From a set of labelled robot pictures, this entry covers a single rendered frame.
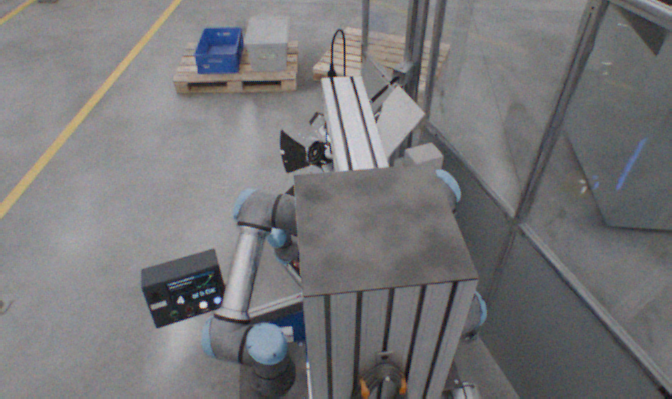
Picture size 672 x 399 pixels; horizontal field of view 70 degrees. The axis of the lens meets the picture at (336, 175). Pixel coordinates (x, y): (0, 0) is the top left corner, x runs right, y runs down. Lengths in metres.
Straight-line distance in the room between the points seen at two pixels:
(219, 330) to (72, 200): 2.77
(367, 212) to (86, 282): 2.94
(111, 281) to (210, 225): 0.73
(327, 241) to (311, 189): 0.12
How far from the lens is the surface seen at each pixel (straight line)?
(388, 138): 2.25
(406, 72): 2.40
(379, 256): 0.71
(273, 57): 4.84
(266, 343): 1.52
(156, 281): 1.74
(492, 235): 2.48
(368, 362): 0.86
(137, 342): 3.17
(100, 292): 3.47
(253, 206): 1.55
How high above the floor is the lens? 2.58
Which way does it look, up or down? 42 degrees down
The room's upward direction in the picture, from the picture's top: straight up
